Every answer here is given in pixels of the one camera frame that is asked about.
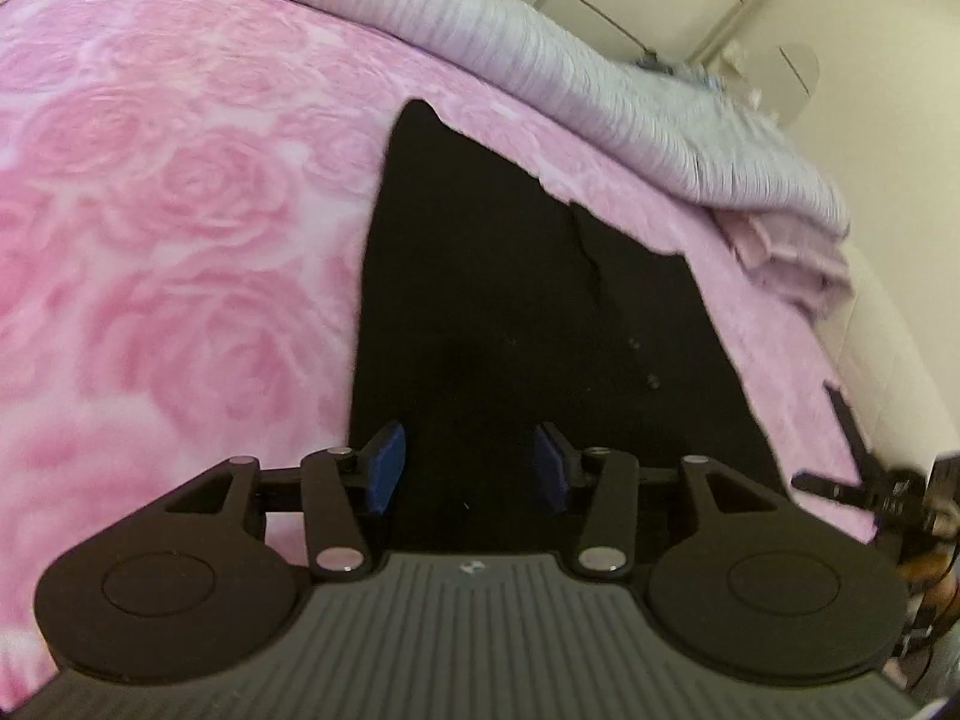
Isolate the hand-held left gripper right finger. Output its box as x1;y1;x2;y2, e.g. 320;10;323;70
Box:
531;422;786;583

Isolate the small dark object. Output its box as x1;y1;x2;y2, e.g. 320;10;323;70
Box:
636;49;722;89

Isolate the pale ribbed duvet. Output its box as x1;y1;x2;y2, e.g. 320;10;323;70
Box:
161;0;853;235

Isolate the black garment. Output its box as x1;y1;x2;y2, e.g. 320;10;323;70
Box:
346;97;793;560

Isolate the folded pink sheet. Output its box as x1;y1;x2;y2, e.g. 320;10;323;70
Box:
712;206;853;317

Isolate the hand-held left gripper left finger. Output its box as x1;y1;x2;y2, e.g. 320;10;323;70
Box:
161;422;407;583

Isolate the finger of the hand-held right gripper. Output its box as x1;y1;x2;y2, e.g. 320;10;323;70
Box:
823;381;880;482
792;471;877;512

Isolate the pink rose printed blanket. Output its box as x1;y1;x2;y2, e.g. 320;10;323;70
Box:
0;0;880;692

